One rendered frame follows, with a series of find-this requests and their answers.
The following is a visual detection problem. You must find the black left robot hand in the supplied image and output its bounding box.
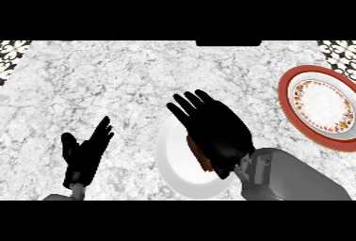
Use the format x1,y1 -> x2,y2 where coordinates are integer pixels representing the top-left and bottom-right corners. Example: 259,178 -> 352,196
58,115 -> 114,190

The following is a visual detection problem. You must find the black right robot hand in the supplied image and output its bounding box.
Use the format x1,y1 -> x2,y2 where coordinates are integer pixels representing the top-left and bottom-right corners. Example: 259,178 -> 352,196
165,88 -> 256,181

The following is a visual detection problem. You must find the brown sweet potato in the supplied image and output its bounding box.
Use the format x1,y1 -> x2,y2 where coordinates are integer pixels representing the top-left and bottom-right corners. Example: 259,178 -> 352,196
184,135 -> 215,173

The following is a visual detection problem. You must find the plain white plate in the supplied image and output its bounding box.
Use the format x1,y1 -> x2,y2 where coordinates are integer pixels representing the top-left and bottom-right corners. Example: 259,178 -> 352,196
153,116 -> 236,200

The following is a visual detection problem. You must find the red rimmed floral plate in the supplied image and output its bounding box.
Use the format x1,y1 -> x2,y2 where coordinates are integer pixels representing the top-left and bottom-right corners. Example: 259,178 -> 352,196
276,64 -> 356,153

